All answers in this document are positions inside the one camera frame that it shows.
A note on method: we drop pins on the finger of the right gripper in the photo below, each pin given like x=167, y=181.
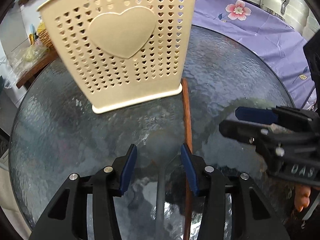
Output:
x=244, y=132
x=260, y=116

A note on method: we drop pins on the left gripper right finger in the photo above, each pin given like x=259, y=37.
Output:
x=253, y=216

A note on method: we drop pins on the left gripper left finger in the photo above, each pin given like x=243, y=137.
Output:
x=65, y=216

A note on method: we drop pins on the brown wooden chopstick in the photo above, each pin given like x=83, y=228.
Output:
x=185, y=157

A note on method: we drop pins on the person right hand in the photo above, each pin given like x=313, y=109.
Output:
x=302, y=194

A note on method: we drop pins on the beige hanging cloth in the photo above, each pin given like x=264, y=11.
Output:
x=10, y=208

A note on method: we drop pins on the purple floral cloth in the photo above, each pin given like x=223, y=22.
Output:
x=273, y=40

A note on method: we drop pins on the round glass table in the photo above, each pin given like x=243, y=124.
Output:
x=56, y=133

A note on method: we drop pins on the white electric kettle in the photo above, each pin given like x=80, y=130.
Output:
x=276, y=8

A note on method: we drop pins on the cream plastic utensil holder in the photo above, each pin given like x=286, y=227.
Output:
x=121, y=52

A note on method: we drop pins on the brown wooden counter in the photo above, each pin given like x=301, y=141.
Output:
x=29, y=77

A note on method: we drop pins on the clear plastic bag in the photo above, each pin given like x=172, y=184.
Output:
x=20, y=61

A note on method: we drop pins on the woven pattern basin sink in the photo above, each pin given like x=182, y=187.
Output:
x=45, y=39

